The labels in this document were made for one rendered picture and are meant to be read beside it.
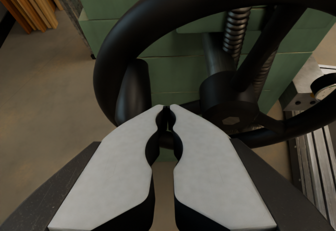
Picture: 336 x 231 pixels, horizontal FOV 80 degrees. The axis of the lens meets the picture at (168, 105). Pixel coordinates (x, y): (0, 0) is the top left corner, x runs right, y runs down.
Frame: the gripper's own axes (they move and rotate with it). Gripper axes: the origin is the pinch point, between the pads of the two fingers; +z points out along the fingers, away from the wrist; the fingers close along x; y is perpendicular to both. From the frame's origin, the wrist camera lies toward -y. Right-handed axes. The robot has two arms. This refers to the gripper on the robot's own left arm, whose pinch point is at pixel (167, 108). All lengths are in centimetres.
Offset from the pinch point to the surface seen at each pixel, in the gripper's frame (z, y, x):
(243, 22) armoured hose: 12.0, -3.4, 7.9
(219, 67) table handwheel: 12.0, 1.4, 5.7
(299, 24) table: 14.8, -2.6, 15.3
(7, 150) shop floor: 71, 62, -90
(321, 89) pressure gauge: 26.4, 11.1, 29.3
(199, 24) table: 14.5, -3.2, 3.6
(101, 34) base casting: 26.8, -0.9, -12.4
